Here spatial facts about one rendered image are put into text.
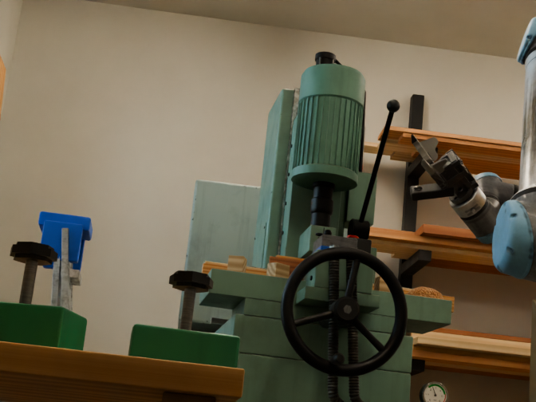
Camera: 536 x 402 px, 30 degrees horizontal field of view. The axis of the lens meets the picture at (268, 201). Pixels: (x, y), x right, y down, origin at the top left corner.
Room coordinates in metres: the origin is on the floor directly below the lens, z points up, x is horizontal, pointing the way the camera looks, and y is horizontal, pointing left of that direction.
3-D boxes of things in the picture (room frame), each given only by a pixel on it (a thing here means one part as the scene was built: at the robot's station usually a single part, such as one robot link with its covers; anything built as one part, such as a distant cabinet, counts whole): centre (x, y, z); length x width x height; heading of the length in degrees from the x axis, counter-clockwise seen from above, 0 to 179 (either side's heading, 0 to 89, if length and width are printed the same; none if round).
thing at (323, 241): (2.35, -0.19, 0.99); 0.13 x 0.11 x 0.06; 99
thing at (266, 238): (2.83, -0.10, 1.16); 0.22 x 0.22 x 0.72; 9
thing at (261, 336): (2.66, -0.12, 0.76); 0.57 x 0.45 x 0.09; 9
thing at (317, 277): (2.35, -0.18, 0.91); 0.15 x 0.14 x 0.09; 99
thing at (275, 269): (2.39, -0.04, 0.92); 0.04 x 0.03 x 0.04; 129
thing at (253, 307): (2.48, -0.15, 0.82); 0.40 x 0.21 x 0.04; 99
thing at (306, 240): (2.56, -0.14, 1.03); 0.14 x 0.07 x 0.09; 9
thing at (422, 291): (2.49, -0.41, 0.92); 0.14 x 0.09 x 0.04; 9
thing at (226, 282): (2.43, -0.17, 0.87); 0.61 x 0.30 x 0.06; 99
